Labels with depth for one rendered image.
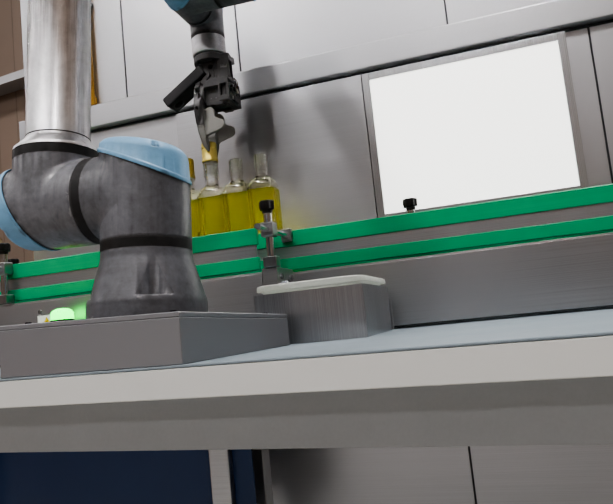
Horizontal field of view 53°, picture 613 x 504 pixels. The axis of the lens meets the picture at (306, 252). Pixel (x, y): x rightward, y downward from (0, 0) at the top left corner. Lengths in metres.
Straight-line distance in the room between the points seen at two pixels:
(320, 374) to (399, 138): 0.88
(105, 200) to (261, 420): 0.33
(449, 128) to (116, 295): 0.87
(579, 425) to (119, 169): 0.57
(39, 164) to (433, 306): 0.70
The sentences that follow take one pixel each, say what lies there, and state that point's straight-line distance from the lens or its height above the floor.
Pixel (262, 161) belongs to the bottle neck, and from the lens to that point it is 1.32.
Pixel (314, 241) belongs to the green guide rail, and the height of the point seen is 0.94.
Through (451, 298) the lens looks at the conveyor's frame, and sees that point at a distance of 1.15.
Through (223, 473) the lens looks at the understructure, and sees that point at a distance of 1.20.
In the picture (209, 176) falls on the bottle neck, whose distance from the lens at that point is 1.36.
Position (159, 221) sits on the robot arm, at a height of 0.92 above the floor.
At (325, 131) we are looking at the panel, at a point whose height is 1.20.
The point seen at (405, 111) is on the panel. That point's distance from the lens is 1.41.
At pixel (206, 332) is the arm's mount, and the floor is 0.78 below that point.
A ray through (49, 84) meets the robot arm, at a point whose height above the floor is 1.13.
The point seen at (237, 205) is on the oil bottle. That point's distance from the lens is 1.30.
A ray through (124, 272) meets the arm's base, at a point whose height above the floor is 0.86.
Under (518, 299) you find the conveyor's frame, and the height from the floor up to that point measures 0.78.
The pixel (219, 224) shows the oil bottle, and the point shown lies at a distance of 1.31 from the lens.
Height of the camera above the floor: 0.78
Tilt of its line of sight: 6 degrees up
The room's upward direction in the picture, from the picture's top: 6 degrees counter-clockwise
